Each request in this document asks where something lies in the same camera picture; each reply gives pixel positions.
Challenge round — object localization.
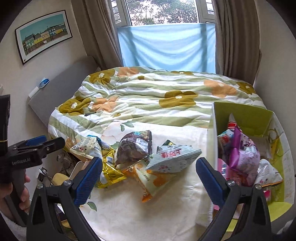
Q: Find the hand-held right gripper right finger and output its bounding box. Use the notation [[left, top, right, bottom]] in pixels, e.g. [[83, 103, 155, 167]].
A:
[[195, 157, 272, 241]]

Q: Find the light blue cloth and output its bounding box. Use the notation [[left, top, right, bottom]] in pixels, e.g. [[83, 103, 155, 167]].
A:
[[117, 22, 216, 73]]

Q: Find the yellow snack packet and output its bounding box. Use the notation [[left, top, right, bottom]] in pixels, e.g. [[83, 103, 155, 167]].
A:
[[97, 149, 127, 189]]

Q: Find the framed wall poster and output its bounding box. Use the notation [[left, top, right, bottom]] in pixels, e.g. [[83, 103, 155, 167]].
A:
[[14, 10, 73, 66]]

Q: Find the window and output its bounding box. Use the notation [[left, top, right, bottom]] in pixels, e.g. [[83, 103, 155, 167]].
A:
[[109, 0, 216, 28]]

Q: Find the pale green snack packet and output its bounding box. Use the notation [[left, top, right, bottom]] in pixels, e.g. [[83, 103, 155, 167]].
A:
[[69, 136, 111, 163]]

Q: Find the grey headboard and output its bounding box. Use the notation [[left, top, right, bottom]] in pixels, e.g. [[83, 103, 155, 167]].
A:
[[28, 56, 97, 127]]

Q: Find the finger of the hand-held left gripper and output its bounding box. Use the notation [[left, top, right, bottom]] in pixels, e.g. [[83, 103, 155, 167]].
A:
[[25, 136, 47, 147], [35, 137, 65, 160]]

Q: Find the person's left forearm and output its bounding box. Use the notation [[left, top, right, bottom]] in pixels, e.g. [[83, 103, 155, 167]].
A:
[[0, 209, 26, 241]]

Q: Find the floral blanket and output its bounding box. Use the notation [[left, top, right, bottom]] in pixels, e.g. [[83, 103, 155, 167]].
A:
[[47, 66, 266, 149]]

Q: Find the orange snack packet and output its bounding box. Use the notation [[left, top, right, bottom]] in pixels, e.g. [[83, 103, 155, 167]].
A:
[[122, 160, 177, 203]]

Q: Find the brown snack packet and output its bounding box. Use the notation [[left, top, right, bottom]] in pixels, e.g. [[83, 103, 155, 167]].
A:
[[115, 130, 153, 165]]

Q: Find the white gold-edged snack packet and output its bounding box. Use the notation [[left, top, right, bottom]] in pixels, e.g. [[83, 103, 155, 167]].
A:
[[253, 159, 284, 188]]

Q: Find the grey snack packet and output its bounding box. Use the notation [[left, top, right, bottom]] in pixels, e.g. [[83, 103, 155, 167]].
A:
[[146, 139, 202, 174]]

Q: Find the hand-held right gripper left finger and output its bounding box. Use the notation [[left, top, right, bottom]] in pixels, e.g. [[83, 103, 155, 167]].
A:
[[26, 157, 103, 241]]

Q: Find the small white box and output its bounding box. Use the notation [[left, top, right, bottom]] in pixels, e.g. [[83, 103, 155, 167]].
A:
[[28, 86, 40, 98]]

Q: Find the green cardboard box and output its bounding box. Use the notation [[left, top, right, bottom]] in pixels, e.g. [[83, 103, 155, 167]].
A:
[[208, 101, 295, 232]]

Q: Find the brown curtain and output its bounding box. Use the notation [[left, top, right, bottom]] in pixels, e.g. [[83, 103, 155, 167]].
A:
[[84, 0, 123, 70], [211, 0, 263, 80]]

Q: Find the person's left hand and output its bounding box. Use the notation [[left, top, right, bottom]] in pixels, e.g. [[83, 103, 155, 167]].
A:
[[0, 174, 31, 215]]

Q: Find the purple snack packet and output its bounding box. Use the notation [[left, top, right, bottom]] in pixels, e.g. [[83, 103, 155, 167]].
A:
[[228, 126, 260, 186]]

